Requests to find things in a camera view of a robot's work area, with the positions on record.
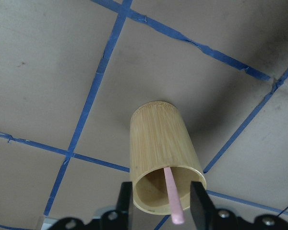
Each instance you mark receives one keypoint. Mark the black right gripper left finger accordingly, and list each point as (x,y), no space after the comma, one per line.
(125,199)

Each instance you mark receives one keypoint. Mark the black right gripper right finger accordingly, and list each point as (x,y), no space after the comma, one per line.
(201,207)

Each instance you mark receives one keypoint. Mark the pink chopstick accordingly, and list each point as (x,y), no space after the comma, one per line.
(177,215)

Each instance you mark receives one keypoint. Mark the bamboo cylinder holder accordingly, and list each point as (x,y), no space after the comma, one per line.
(158,139)

